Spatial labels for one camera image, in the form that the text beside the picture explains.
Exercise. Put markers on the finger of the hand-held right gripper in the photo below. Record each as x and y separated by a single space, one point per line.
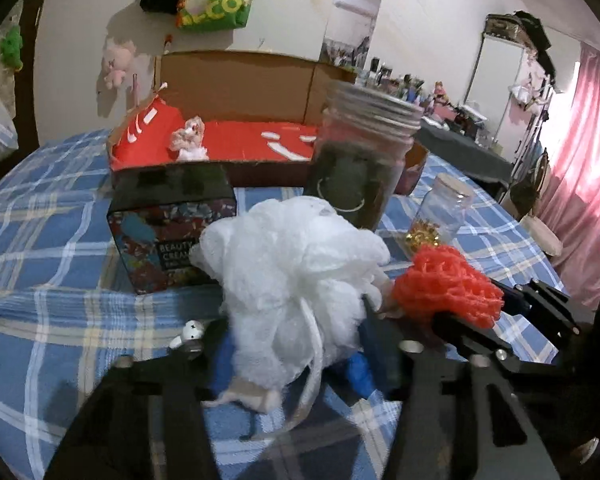
545 307
472 337

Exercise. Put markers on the row of cosmetic bottles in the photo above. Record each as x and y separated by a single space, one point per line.
420 95

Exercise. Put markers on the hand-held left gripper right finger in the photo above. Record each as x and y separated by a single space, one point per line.
380 350

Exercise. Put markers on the wall mirror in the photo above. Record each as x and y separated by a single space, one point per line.
355 10

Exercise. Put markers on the green plush toy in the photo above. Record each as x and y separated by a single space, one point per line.
11 46

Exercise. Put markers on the beige round stool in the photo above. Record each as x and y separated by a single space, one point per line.
542 235

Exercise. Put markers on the small clear glass jar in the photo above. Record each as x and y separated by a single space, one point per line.
445 210

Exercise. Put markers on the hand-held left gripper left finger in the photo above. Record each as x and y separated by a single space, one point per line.
180 375

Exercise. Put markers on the orange mesh bath loofah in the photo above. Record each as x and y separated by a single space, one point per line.
445 280

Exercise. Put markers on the floral tin box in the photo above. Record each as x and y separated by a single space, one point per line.
155 240

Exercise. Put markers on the white wardrobe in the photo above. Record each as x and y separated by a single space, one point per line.
495 85

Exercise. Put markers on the blue plaid blanket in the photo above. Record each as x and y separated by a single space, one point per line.
55 310

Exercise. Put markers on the beige crochet scrunchie with doll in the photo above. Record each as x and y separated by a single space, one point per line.
189 140

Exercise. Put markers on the hanging white garment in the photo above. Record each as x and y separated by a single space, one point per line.
527 96

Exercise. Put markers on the grey covered table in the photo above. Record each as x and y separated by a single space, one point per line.
460 155

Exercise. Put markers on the pink curtain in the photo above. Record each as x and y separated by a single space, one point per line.
585 160

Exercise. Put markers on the cardboard box with red lining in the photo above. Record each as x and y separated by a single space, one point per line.
240 80

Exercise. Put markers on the black suitcase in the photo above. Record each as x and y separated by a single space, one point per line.
520 27

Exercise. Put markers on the dark wooden door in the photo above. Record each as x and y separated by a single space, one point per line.
32 100

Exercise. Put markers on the pink plush toy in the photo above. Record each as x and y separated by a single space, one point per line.
117 62

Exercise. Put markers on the white mesh bath loofah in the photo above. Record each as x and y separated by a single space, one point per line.
280 270

